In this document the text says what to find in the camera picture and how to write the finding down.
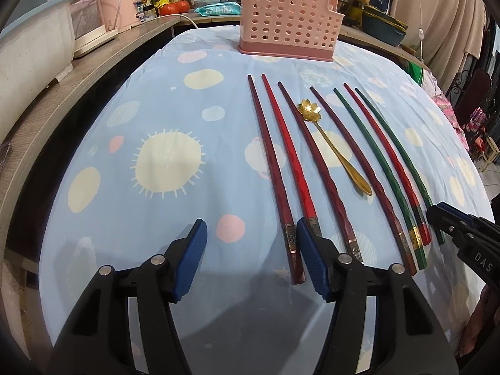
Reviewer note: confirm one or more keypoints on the pink pineapple print cloth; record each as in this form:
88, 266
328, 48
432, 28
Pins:
449, 113

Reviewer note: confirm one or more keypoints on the beige curtain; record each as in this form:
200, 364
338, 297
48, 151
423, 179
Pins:
437, 15

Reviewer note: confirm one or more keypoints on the blue dotted tablecloth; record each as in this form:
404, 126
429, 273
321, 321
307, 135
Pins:
175, 105

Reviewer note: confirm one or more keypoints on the yellow snack packet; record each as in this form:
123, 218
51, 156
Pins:
161, 4

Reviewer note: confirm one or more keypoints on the pink perforated utensil basket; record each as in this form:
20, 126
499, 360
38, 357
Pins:
289, 19

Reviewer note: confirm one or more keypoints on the dark metal chair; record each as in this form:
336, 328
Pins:
472, 93

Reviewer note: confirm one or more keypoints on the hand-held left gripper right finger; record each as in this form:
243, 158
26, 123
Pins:
310, 254

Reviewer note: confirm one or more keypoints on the red twisted chopstick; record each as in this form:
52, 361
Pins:
399, 172

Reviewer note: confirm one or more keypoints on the bright red chopstick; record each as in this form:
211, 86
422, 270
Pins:
290, 156

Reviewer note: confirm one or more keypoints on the green plastic object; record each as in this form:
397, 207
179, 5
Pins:
417, 73

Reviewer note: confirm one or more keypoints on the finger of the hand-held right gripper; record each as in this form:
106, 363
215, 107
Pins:
445, 218

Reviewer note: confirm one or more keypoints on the green chopstick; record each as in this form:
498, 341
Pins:
408, 166
392, 185

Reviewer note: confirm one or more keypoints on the maroon twisted chopstick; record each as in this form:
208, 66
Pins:
374, 187

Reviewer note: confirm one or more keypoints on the person's right hand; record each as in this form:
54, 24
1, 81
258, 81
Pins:
482, 320

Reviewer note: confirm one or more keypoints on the gold flower spoon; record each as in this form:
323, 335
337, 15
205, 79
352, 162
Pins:
306, 109

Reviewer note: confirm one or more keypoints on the white bin with blue lid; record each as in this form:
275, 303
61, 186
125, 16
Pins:
31, 54

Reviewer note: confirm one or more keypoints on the blue wet wipes pack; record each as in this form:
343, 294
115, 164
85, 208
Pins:
216, 9

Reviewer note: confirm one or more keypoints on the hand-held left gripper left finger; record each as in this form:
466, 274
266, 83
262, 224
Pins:
193, 250

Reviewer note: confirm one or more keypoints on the pink electric kettle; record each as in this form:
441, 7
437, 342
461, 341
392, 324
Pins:
121, 0

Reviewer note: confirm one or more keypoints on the white appliance with clear jug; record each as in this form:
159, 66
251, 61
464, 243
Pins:
92, 23

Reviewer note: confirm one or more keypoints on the blue plastic bowl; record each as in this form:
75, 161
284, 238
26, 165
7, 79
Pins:
384, 31

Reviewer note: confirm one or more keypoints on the dark red chopstick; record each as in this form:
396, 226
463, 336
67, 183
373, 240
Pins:
268, 152
320, 172

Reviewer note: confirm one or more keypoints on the red tomato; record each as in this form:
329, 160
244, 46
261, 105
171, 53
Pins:
182, 6
168, 9

